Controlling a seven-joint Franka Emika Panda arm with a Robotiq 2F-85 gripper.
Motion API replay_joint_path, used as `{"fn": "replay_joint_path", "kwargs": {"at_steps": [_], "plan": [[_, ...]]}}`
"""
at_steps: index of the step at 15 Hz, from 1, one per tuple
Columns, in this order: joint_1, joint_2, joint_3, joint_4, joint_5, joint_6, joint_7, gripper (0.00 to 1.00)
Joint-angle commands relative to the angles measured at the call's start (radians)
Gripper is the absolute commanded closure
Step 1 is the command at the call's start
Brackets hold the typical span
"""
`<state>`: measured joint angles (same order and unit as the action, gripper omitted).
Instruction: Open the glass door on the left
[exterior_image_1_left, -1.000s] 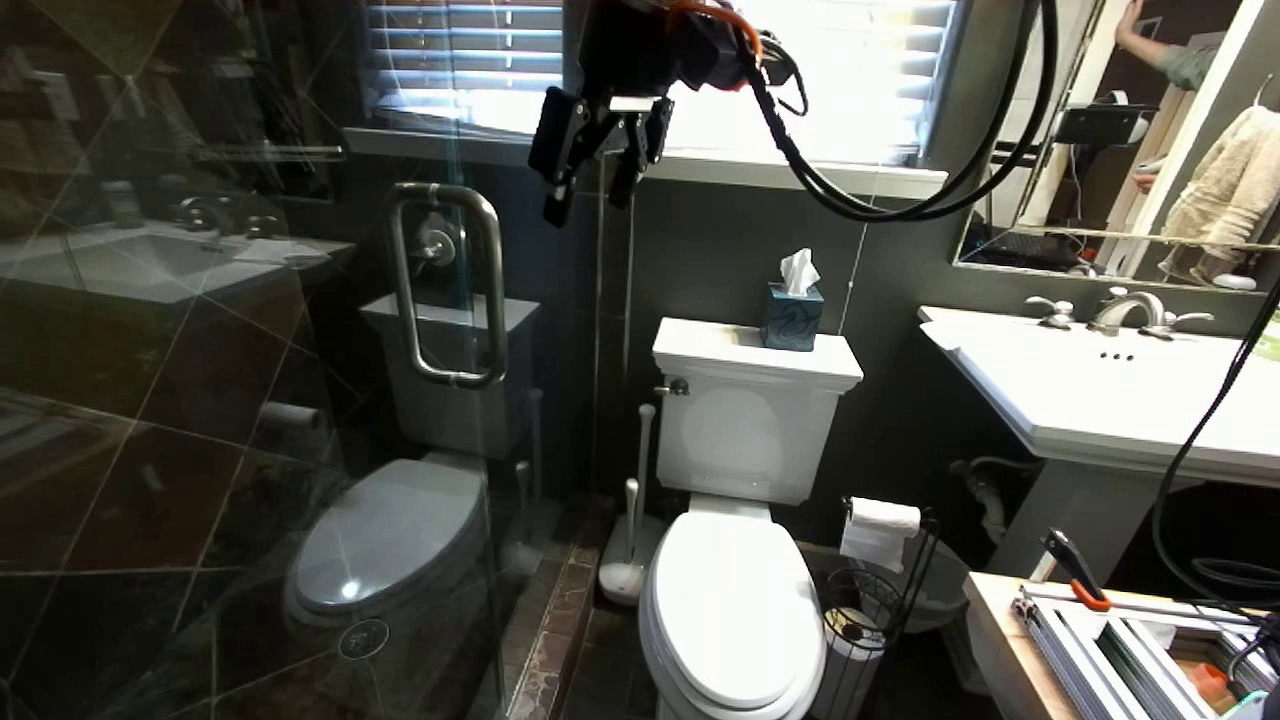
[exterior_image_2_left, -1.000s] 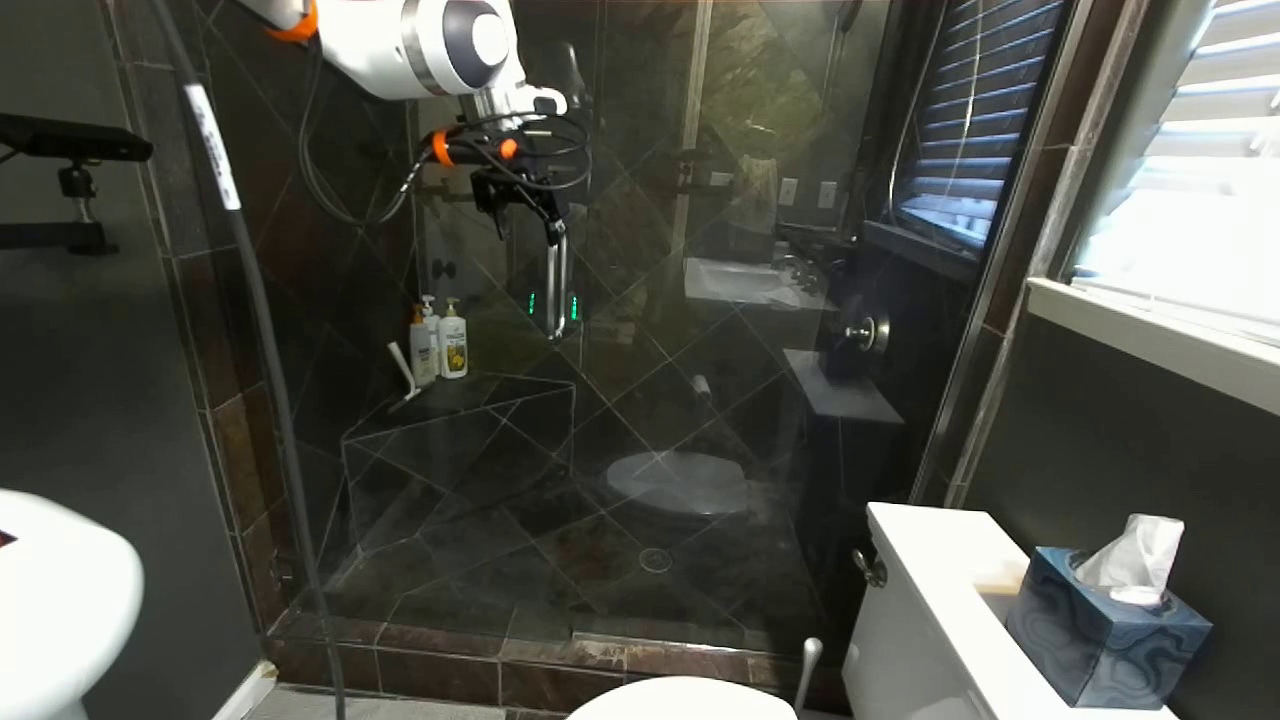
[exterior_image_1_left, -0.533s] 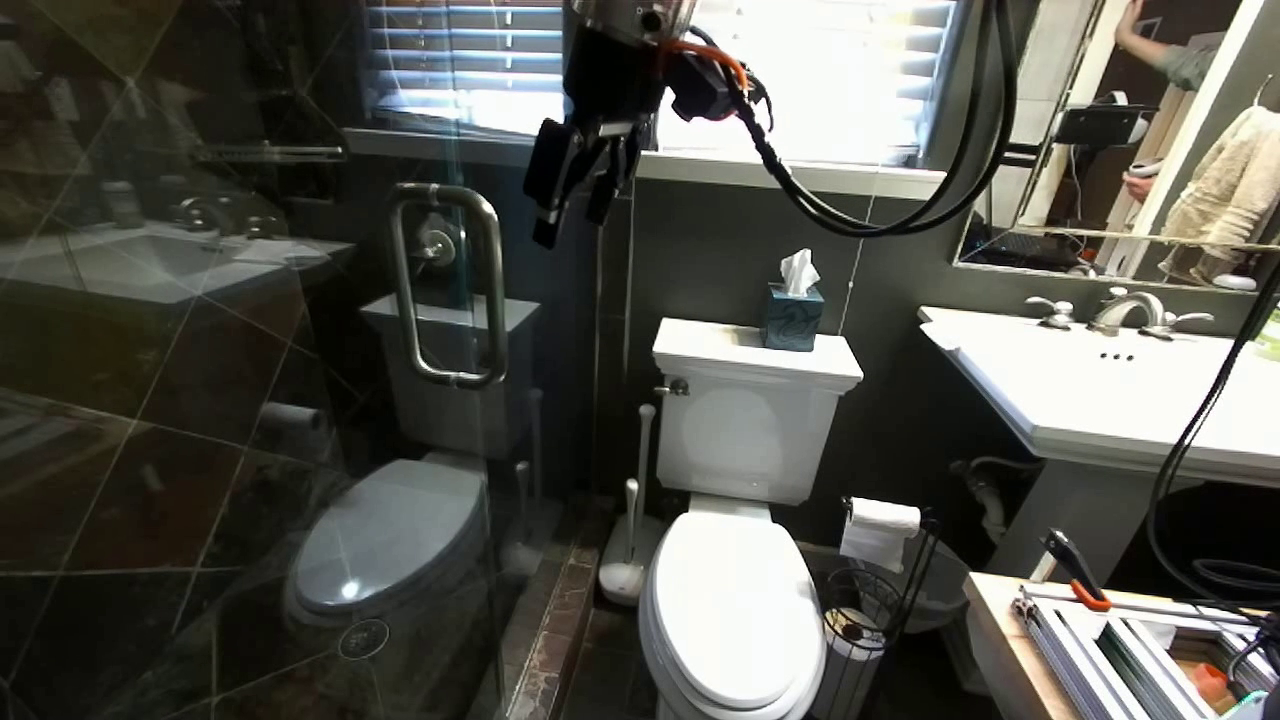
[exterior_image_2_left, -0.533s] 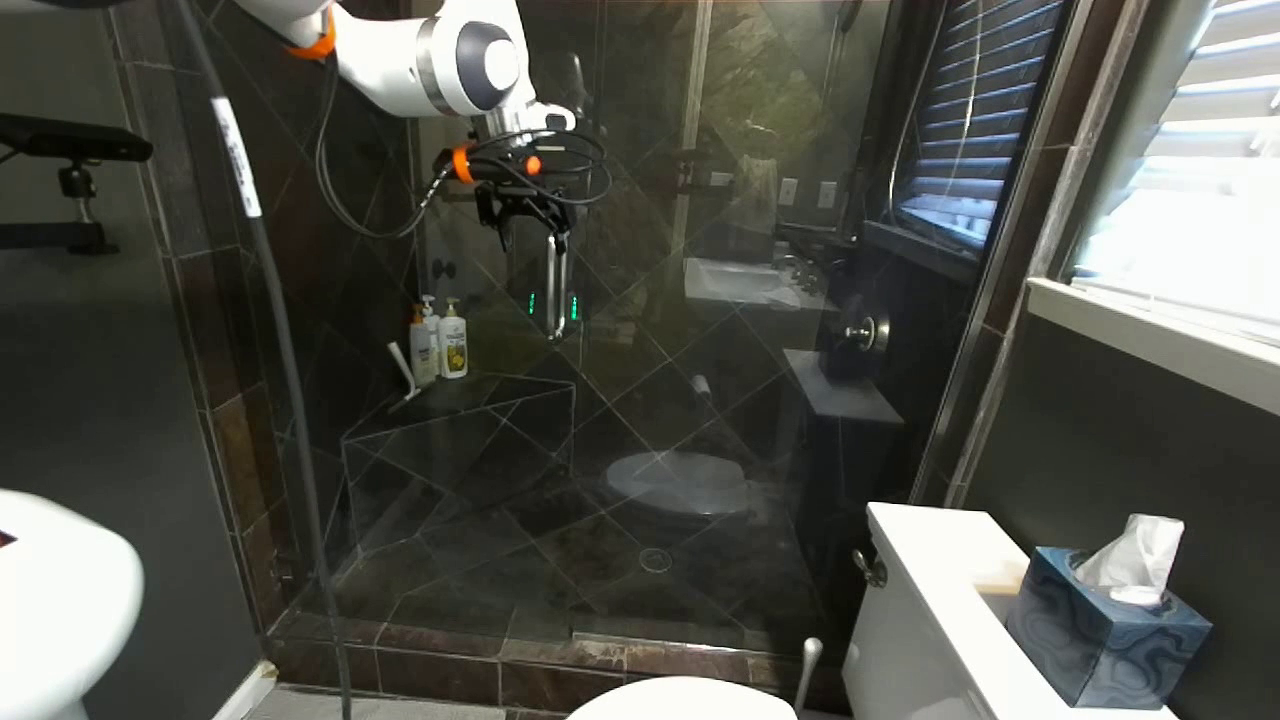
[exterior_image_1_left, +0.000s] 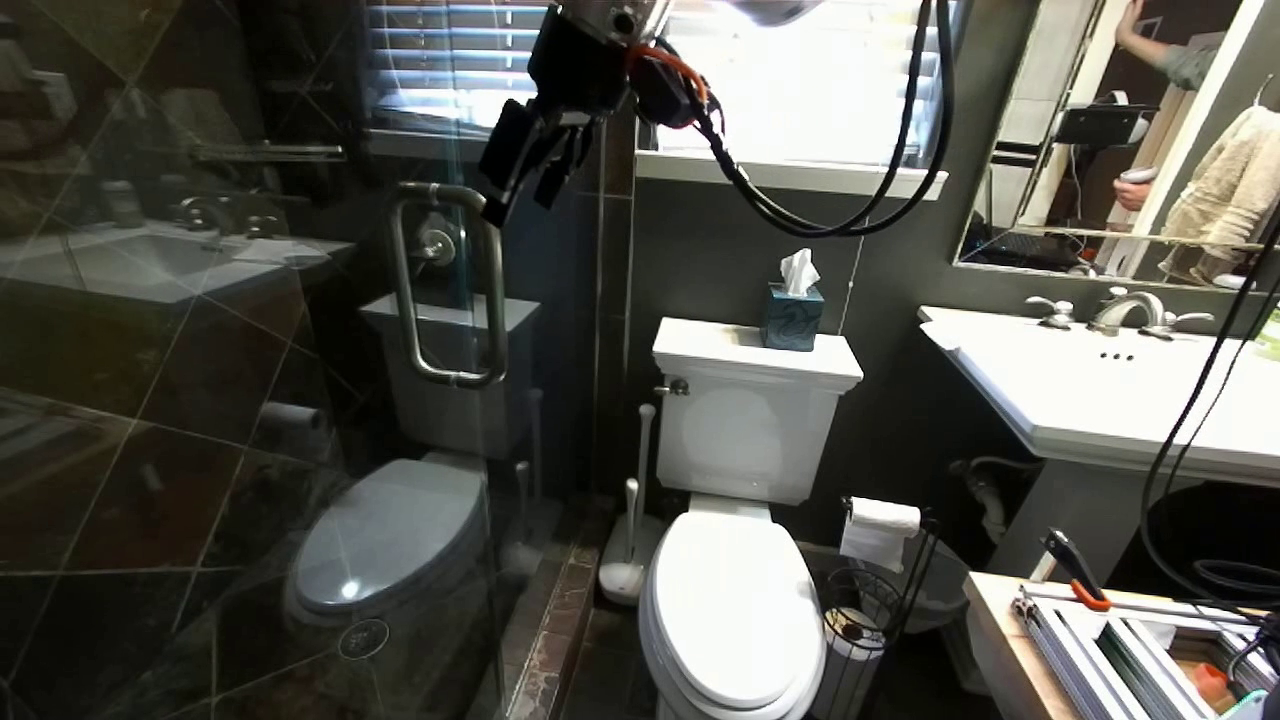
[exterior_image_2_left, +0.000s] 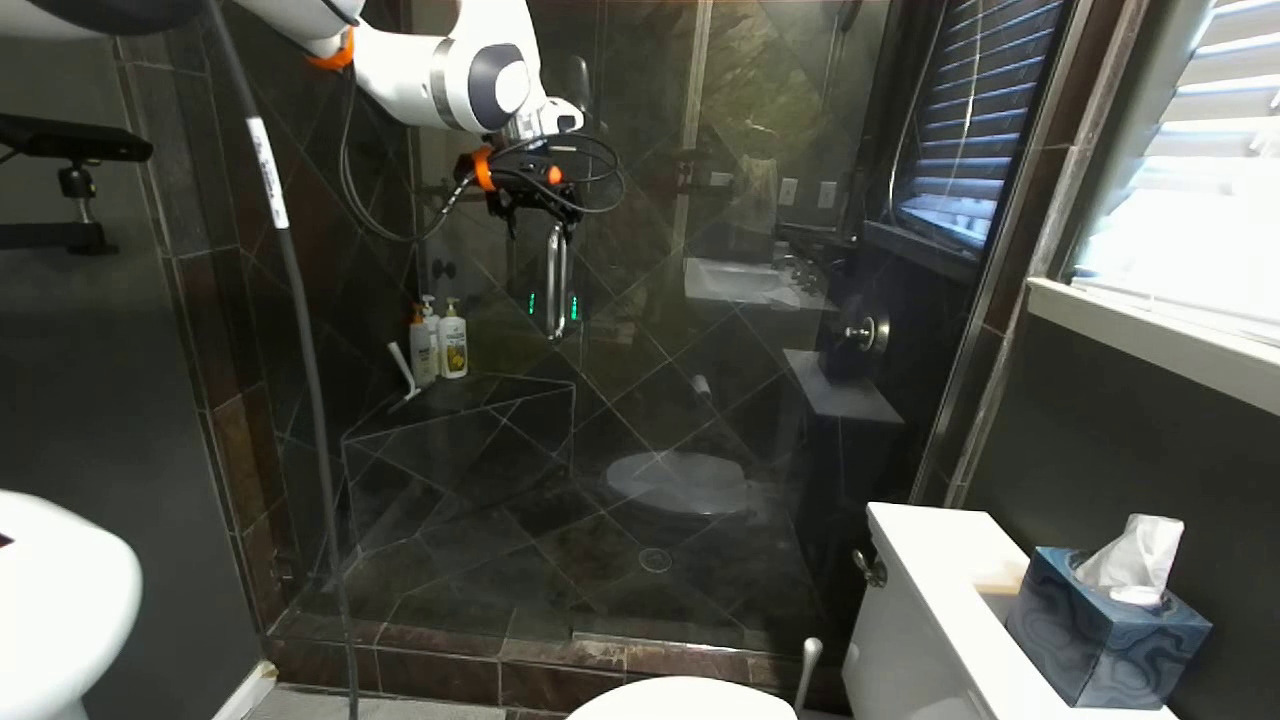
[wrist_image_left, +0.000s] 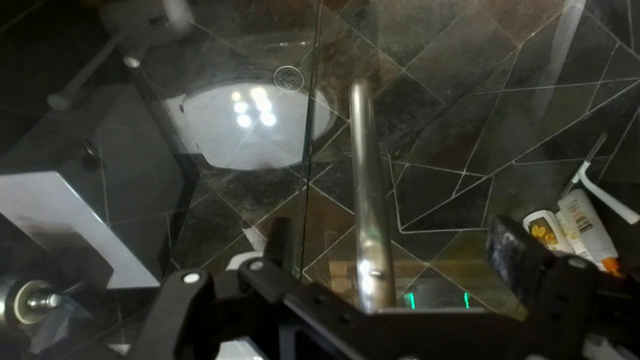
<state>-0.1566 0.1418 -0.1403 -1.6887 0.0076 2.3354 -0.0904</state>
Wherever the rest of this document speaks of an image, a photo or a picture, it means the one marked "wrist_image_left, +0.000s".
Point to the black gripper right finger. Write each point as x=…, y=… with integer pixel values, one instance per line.
x=580, y=306

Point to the white razor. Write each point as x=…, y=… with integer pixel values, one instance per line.
x=603, y=192

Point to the fixed glass shower panel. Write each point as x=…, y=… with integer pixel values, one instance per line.
x=221, y=201

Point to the round shower drain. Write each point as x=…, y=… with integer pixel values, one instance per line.
x=288, y=79

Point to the glass shower door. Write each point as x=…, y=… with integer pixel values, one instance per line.
x=466, y=120

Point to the yellow label pump bottle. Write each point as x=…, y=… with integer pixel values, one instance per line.
x=545, y=231

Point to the tiled corner shower bench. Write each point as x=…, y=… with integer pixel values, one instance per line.
x=452, y=201

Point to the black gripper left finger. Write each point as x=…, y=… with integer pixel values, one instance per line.
x=200, y=312

